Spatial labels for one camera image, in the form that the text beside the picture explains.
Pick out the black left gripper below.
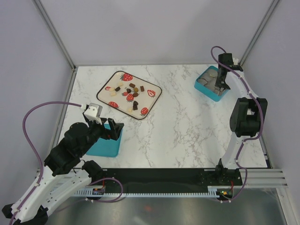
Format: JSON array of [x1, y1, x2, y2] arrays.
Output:
[[79, 117, 124, 155]]

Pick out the strawberry print tray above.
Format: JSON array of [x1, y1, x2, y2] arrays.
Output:
[[96, 71, 162, 120]]

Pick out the teal chocolate box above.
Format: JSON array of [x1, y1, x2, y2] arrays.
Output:
[[194, 66, 228, 102]]

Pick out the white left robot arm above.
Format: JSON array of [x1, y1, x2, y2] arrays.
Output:
[[2, 118, 124, 225]]

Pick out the aluminium frame rail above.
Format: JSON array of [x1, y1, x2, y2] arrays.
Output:
[[35, 167, 289, 199]]

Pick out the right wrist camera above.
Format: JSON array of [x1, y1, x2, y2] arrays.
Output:
[[232, 58, 243, 72]]

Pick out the metal serving tongs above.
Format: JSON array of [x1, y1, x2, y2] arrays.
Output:
[[214, 87, 224, 96]]

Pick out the purple cable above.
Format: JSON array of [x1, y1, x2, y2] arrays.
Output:
[[210, 45, 265, 203], [8, 101, 86, 225]]

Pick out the teal box lid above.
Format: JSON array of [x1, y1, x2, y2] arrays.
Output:
[[86, 133, 122, 158]]

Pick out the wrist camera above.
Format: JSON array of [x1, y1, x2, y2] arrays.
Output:
[[232, 58, 243, 72], [81, 103, 103, 126]]

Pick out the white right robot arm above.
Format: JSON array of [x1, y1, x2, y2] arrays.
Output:
[[214, 52, 268, 185]]

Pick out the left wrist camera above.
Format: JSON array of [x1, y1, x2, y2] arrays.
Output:
[[81, 103, 103, 126]]

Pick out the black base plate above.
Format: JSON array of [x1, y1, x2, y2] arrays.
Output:
[[102, 168, 242, 194]]

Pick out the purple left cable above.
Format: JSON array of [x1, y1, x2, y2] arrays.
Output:
[[8, 101, 86, 225]]

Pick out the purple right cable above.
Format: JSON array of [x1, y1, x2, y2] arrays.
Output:
[[210, 45, 265, 203]]

